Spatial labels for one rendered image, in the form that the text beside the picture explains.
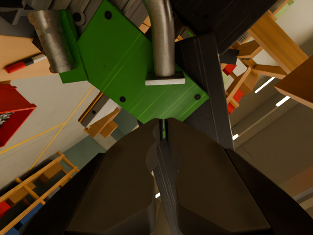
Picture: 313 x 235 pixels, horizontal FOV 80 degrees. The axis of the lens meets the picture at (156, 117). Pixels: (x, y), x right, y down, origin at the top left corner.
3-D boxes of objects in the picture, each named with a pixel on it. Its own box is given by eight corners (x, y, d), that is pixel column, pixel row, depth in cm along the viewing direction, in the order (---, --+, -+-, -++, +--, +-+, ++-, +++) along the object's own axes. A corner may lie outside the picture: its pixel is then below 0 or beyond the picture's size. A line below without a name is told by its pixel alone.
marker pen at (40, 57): (51, 47, 52) (56, 51, 53) (51, 51, 54) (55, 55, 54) (3, 66, 44) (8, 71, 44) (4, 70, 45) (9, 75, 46)
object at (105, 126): (96, 120, 735) (110, 134, 738) (83, 129, 665) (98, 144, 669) (112, 100, 676) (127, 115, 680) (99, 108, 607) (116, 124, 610)
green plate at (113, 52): (83, 52, 36) (163, 118, 42) (62, 62, 29) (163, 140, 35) (118, 1, 32) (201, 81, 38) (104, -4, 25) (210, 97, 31)
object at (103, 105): (106, 105, 64) (112, 111, 64) (76, 120, 49) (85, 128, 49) (190, 3, 49) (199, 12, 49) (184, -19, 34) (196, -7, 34)
